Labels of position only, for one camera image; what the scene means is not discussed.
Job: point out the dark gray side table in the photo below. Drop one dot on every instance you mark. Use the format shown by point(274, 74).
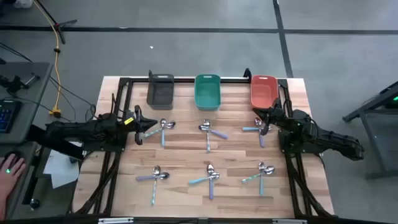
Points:
point(370, 105)

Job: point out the gray desk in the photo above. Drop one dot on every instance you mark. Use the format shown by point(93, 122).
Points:
point(31, 93)

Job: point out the teal plastic bin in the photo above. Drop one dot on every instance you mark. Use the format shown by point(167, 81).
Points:
point(207, 93)

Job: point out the white paper sheet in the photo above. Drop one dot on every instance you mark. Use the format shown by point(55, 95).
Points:
point(59, 168)

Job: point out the silver metal bracket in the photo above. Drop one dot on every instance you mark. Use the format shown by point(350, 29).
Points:
point(289, 221)
point(115, 220)

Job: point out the gray plastic bin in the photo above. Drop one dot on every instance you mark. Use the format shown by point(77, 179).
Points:
point(160, 93)

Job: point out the black aluminium table frame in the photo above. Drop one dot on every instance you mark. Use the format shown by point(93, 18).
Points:
point(184, 80)

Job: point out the black tripod stand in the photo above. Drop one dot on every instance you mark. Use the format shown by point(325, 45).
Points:
point(66, 22)

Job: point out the black round knob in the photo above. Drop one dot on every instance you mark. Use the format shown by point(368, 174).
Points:
point(35, 203)

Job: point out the black computer mouse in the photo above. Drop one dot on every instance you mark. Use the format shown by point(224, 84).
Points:
point(15, 153)

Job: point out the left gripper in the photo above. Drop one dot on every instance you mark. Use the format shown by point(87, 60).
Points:
point(138, 124)

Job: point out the orange plastic bin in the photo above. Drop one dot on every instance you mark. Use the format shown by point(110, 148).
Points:
point(263, 91)

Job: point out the black desk clamp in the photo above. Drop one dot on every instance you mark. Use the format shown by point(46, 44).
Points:
point(14, 82)

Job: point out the black backlit keyboard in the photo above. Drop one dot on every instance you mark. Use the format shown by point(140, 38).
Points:
point(7, 115)

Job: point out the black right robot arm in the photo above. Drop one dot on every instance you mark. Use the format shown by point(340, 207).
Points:
point(326, 137)

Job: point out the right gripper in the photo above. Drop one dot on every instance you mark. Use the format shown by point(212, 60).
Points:
point(273, 116)

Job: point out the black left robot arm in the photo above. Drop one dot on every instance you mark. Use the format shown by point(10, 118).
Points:
point(71, 129)

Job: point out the person's hand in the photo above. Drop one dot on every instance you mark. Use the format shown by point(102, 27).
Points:
point(9, 177)

